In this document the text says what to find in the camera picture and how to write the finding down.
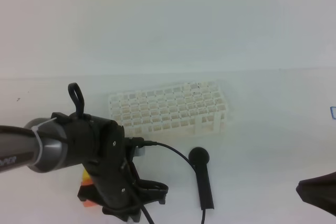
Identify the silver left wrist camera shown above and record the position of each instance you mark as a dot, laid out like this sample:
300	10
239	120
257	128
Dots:
139	151

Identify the yellow foam cube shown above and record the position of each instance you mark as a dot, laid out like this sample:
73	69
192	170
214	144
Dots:
85	175

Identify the orange foam cube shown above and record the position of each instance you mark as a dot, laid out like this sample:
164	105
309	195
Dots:
87	203

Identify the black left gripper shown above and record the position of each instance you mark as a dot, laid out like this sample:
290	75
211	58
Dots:
100	146

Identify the black plastic scoop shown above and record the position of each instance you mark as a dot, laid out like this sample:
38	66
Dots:
199	158

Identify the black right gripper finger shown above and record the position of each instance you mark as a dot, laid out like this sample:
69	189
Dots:
319	192

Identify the white test tube rack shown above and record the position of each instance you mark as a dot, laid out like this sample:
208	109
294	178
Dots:
193	108

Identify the blue outlined label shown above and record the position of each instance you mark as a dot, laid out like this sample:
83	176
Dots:
333	112

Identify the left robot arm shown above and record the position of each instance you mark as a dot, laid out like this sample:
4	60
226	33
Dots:
42	146

